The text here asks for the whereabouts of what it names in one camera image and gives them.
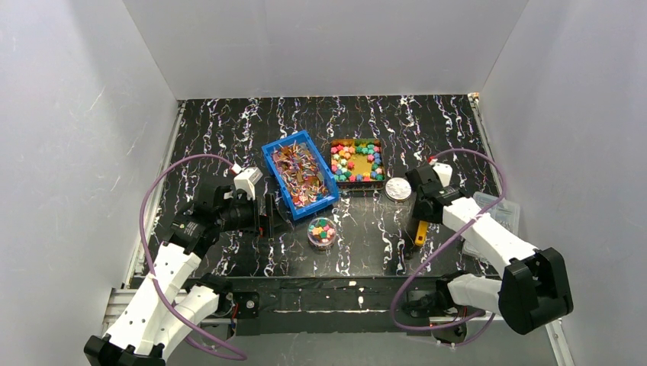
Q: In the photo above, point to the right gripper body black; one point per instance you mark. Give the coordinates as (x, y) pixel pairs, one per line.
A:
(421, 210)

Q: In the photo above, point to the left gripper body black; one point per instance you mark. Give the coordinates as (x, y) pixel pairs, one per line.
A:
(261, 216)

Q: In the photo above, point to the orange plastic scoop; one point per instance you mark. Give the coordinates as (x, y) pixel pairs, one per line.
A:
(421, 233)

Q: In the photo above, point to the clear round plastic jar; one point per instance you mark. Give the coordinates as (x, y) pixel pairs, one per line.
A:
(321, 233)

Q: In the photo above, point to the blue plastic candy bin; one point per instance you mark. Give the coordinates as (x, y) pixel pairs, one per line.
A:
(305, 181)

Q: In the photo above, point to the square tin of star candies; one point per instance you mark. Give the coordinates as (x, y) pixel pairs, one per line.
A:
(358, 164)

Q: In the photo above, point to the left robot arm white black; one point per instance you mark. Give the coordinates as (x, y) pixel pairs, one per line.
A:
(155, 322)

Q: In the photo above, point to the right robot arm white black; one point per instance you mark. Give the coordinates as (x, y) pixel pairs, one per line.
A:
(532, 289)

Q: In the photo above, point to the white round jar lid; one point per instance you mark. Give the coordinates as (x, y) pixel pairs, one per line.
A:
(398, 189)

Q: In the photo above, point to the clear plastic compartment box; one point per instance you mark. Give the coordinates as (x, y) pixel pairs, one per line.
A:
(506, 213)

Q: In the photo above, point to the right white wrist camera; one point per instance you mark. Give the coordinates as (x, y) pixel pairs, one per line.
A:
(443, 171)

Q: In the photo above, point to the aluminium frame rail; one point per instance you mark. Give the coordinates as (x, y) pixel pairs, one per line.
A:
(317, 308)

